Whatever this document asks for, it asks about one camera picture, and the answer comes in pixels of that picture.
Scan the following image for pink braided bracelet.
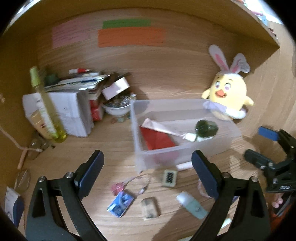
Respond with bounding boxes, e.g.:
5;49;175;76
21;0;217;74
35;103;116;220
197;179;212;199

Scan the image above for dark green glass bottle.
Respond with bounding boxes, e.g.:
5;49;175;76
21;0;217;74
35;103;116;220
195;120;219;141

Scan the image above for teal white lotion bottle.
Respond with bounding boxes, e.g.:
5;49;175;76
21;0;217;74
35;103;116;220
176;191;208;219

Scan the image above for pink white cosmetic tube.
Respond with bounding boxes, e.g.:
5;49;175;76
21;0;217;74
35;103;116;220
176;162;193;171

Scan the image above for mahjong tile block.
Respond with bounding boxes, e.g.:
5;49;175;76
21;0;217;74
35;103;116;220
162;169;178;187

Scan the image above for pink charm keychain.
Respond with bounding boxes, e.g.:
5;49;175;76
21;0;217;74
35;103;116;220
111;174;151;196

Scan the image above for beige eraser block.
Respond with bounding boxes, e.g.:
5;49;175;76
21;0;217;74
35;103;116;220
141;197;160;220

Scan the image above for red paper packet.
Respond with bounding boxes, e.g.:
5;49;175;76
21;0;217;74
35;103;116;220
139;126;176;150

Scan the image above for orange sleeve forearm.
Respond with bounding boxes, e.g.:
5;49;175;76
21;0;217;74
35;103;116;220
269;207;290;231

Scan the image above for right hand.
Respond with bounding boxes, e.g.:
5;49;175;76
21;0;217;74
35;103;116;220
271;193;283;208

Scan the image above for blue white card box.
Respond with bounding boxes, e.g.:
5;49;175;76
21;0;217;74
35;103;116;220
4;187;25;228

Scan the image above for eyeglasses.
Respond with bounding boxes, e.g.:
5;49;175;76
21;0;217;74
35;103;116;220
14;135;55;194

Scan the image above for yellow chick plush toy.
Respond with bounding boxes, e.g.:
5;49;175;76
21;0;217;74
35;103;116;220
202;45;254;121

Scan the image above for clear plastic storage bin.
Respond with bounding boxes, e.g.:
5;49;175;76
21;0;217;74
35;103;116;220
130;99;241;173

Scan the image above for yellow green spray bottle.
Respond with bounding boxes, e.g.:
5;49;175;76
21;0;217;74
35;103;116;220
30;66;67;143

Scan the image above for beige cosmetic tube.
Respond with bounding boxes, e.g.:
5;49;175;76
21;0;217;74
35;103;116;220
29;110;52;140

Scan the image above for white folded paper stack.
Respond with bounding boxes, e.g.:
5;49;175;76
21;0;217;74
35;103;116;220
22;90;95;138

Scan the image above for red book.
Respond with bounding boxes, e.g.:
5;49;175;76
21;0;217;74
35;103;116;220
89;99;104;121

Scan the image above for white bowl of stones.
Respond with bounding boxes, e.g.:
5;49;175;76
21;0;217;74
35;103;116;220
103;93;137;117

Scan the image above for stack of papers and books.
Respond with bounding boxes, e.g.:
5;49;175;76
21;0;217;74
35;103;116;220
45;73;110;99

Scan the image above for small white cardboard box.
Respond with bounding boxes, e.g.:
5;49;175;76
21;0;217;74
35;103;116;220
102;77;130;100

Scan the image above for red white marker pen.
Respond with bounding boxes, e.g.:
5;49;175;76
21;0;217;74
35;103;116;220
69;68;91;74

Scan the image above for green sticky note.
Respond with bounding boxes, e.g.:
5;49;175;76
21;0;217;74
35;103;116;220
102;19;151;29

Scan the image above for orange sticky note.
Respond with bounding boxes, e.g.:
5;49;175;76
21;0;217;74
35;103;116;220
98;27;166;48

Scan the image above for pink sticky note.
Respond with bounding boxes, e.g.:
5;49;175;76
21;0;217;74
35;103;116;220
52;18;89;49

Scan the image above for white charging cable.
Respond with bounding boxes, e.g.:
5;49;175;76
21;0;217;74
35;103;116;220
0;126;43;171

